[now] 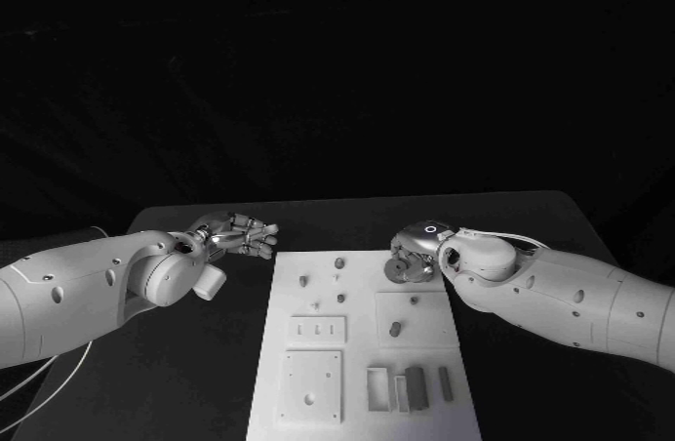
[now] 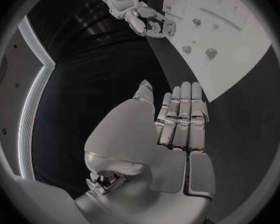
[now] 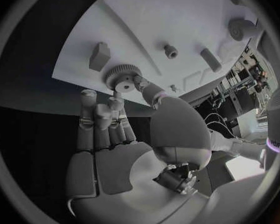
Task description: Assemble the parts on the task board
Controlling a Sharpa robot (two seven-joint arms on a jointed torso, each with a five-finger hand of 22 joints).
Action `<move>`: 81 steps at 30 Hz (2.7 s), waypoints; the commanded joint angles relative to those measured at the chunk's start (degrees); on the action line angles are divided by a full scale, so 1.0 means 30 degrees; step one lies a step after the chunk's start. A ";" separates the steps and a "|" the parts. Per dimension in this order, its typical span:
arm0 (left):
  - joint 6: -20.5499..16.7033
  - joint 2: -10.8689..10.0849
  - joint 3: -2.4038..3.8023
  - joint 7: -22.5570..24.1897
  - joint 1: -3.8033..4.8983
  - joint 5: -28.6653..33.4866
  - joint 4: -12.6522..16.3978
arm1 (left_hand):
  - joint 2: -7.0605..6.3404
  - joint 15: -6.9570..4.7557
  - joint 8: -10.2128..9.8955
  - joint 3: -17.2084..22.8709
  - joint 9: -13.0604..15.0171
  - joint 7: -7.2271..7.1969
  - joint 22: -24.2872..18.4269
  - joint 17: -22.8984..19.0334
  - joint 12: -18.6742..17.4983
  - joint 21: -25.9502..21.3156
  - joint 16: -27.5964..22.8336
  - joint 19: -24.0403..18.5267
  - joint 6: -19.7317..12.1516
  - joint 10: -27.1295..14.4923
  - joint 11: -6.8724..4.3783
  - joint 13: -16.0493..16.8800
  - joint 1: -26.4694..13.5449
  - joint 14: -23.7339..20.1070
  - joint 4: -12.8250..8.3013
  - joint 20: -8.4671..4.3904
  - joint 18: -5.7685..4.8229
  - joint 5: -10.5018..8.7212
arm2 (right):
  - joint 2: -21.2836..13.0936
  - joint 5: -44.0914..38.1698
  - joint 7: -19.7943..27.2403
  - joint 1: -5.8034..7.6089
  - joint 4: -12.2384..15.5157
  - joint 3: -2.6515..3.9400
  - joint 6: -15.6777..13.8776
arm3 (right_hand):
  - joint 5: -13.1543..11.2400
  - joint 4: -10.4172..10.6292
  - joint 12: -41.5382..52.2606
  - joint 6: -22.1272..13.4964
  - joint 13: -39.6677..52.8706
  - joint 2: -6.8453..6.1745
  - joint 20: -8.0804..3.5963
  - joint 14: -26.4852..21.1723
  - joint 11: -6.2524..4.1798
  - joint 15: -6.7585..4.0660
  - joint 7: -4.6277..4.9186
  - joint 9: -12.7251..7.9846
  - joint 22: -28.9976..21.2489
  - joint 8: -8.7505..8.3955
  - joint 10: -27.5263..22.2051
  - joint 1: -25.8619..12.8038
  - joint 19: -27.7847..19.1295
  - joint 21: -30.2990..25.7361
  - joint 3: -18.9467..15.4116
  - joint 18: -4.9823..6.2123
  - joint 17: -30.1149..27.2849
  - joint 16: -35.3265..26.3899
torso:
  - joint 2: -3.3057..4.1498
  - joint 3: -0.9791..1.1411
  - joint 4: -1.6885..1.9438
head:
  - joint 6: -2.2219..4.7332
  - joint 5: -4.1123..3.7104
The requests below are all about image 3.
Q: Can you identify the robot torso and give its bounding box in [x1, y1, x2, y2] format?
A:
[266, 87, 280, 171]

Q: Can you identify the grey plug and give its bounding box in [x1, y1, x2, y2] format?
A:
[163, 44, 179, 59]

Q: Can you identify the grey block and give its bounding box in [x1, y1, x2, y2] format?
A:
[88, 41, 112, 72]

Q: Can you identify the workshop equipment rack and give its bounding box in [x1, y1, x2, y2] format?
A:
[220, 46, 272, 116]

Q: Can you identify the white task board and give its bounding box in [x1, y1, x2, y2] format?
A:
[51, 0, 260, 108]

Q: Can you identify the grey wide cylinder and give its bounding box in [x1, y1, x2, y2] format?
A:
[228, 18, 258, 42]

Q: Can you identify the grey long cylinder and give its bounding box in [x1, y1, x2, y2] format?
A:
[200, 48, 222, 73]

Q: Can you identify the grey gear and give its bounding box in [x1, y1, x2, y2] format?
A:
[103, 64, 143, 94]

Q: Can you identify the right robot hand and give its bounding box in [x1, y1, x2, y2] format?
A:
[64, 75, 212, 224]

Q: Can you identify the white cable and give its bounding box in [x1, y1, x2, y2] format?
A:
[203, 112, 230, 124]
[206, 120, 240, 140]

